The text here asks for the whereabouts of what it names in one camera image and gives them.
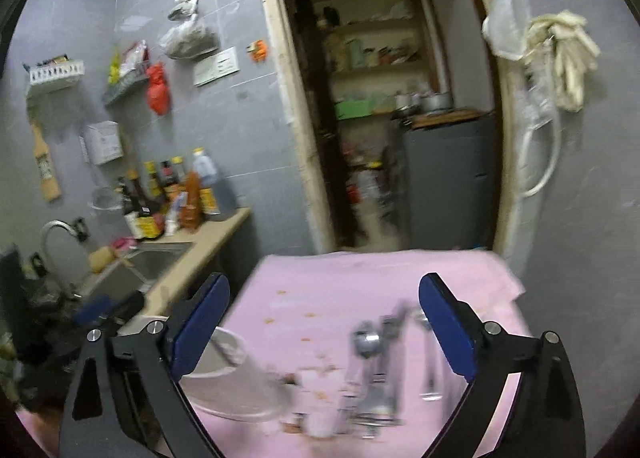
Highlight wooden hanging paddle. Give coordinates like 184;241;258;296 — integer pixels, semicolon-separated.
31;120;63;203

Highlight stainless steel potato masher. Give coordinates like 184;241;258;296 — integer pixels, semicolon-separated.
357;300;412;428

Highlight beige kitchen counter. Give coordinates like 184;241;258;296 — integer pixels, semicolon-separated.
75;208;252;333

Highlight dark bottle red cap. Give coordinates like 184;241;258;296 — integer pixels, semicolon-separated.
161;161;179;199

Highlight yellow sponge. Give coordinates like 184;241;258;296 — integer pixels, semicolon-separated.
89;246;117;273

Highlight white hose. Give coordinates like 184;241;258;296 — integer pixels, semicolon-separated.
520;108;562;197

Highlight white plastic wall rack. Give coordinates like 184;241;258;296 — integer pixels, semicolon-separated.
25;56;86;91

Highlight grey washing machine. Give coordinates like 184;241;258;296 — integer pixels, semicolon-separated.
404;112;501;249

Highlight metal pot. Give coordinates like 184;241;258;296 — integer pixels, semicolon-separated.
422;92;454;113

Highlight yellow label sauce bottle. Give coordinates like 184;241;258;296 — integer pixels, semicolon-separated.
127;170;166;241

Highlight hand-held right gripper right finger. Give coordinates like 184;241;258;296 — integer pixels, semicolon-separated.
418;272;587;458

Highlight wooden shelf unit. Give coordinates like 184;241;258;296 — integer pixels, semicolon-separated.
285;0;432;121

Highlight grey metal wall shelf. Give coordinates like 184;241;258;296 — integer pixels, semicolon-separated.
102;70;151;106

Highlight white wall switch panel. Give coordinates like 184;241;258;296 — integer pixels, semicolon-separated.
194;59;217;87

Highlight wooden cutting board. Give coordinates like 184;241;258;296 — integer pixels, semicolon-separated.
410;108;489;129

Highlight dark pump bottle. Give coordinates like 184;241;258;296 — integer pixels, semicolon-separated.
117;178;141;239

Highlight chrome faucet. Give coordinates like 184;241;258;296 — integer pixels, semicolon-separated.
40;219;85;279

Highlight pink table cloth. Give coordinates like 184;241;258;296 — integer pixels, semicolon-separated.
15;249;526;458

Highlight small white hanging bag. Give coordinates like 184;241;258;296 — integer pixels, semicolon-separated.
167;0;201;21

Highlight small crumpled plastic bag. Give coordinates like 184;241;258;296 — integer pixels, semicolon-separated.
520;58;557;131

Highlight clear bottle yellow cap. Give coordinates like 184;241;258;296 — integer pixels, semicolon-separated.
171;156;189;189

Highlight white wall tissue box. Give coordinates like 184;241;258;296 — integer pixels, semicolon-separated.
80;120;125;167

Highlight stainless steel spoon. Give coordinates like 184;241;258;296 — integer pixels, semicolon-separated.
337;319;382;436

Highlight pale wooden door frame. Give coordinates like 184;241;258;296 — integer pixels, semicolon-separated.
252;0;523;269

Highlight white plastic utensil basket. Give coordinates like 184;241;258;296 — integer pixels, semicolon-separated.
180;325;296;421

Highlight stainless steel sink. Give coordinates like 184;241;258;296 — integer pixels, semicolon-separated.
82;240;194;309

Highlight white plastic bag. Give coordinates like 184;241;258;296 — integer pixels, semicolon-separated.
380;2;414;21

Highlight clear bag of dried goods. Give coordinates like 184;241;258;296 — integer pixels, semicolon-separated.
159;12;221;60

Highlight yellow green packet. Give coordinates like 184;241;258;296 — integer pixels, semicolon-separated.
107;48;123;86

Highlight stainless steel fork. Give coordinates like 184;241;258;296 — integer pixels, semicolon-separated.
416;307;445;401

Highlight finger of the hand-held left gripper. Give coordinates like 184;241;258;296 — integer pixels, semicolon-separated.
75;295;118;325
112;290;147;321

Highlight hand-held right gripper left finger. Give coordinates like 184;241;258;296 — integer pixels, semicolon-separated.
59;272;232;458

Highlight brown bottle yellow cap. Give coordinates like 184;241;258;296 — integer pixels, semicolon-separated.
144;161;166;203

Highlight green plastic box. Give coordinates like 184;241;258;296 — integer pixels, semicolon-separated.
335;100;374;120

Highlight red plastic bag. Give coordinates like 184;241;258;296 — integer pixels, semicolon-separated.
146;62;171;117

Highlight small white object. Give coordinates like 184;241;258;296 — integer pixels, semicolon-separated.
299;370;342;439

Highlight red chili packet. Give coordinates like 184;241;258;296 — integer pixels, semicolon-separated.
180;173;204;231

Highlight red white packet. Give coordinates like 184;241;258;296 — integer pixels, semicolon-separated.
122;40;151;76

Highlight yellow rubber gloves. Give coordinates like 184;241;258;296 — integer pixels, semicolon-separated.
522;10;601;112

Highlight metal mesh strainer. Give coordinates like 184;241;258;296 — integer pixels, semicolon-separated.
90;185;124;211

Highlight clear plastic bag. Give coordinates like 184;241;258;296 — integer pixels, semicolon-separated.
481;0;531;59

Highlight white wall socket panel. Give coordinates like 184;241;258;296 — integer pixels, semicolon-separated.
214;48;239;76

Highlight large oil jug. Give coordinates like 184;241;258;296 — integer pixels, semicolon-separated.
192;148;236;217

